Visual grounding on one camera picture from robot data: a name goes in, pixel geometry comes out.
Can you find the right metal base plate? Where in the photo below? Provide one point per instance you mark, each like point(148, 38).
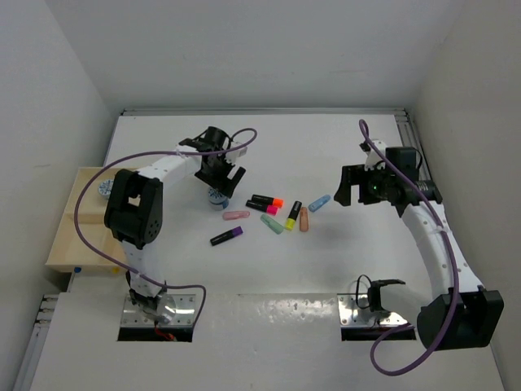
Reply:
point(351, 315)

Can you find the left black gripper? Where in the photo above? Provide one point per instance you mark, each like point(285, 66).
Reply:
point(218, 183)

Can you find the pastel pink correction tape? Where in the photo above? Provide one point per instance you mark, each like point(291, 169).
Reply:
point(235, 215)

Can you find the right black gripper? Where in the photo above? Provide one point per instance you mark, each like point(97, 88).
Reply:
point(356, 175)

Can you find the orange capped black highlighter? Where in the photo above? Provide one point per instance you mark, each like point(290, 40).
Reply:
point(262, 199)

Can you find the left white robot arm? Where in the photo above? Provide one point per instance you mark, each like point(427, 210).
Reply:
point(134, 212)

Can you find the yellow capped black highlighter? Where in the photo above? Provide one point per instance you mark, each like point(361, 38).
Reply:
point(293, 215)

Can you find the purple capped black highlighter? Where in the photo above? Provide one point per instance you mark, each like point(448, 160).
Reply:
point(225, 236)

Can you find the blue lidded jar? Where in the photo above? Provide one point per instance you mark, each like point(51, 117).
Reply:
point(105, 188)
point(217, 200)

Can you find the pastel blue correction tape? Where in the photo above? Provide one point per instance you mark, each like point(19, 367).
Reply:
point(319, 203)

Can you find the metal base plate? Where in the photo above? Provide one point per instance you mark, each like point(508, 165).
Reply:
point(351, 315)
point(173, 310)

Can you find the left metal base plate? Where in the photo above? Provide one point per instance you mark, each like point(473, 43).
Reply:
point(173, 310)

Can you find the pastel green correction tape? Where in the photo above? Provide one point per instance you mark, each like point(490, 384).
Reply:
point(272, 224)

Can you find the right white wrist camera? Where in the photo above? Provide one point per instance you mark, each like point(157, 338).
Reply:
point(373, 159)

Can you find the pink capped black highlighter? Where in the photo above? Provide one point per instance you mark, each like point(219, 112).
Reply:
point(265, 208)

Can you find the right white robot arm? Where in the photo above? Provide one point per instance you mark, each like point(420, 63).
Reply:
point(421, 209)

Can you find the aluminium frame rail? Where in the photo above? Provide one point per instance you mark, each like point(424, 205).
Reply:
point(406, 128)

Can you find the wooden divided tray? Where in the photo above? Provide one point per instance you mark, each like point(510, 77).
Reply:
point(68, 253)

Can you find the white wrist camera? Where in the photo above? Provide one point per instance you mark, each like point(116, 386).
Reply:
point(235, 153)
point(373, 159)

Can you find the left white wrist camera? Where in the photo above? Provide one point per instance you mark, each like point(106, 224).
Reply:
point(235, 153)

